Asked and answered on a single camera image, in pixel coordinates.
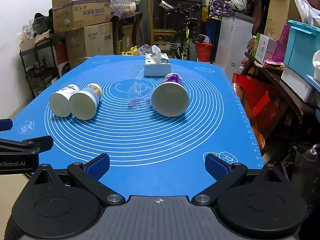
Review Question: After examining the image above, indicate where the lower cardboard box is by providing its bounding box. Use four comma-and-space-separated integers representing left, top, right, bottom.
65, 22, 113, 68

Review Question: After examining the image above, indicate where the purple print paper cup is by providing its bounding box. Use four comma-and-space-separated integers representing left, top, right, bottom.
151, 73, 190, 117

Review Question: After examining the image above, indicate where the dark wooden side table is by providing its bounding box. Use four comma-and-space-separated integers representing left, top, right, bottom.
241, 52, 316, 119

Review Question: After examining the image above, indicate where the white tissue box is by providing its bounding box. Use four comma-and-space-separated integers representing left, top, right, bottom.
144, 45, 171, 77

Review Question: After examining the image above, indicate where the red bucket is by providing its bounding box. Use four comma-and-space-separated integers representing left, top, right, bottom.
195, 41, 213, 62

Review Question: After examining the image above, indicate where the bicycle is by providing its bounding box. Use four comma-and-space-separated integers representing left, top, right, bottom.
158, 0, 201, 62

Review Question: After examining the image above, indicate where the blue orange print paper cup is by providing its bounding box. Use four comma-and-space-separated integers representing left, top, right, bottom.
69, 83, 103, 120

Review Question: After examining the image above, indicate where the blue silicone baking mat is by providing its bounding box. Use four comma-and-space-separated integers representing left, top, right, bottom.
1, 55, 264, 197

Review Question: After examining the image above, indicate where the clear plastic cup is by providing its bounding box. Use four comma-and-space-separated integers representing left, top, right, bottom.
127, 83, 153, 110

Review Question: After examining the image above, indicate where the tall brown cardboard box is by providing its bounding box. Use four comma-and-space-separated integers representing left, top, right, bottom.
264, 0, 302, 41

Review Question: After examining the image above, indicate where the wooden chair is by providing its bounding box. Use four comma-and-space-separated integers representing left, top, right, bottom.
146, 0, 178, 46

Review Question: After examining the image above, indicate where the turquoise plastic storage bin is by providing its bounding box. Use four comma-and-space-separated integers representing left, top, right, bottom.
284, 20, 320, 79

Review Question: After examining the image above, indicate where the upper cardboard box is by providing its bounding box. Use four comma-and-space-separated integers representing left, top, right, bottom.
52, 0, 111, 33

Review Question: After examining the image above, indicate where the green white product box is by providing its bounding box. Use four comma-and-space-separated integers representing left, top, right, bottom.
251, 33, 270, 63

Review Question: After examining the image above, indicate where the white chest freezer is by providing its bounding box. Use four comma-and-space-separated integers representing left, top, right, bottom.
215, 12, 255, 80

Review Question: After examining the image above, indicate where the black metal shelf rack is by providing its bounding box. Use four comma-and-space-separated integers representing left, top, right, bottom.
19, 37, 60, 99

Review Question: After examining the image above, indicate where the white grey print paper cup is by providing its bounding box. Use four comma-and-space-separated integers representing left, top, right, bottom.
49, 84, 80, 118

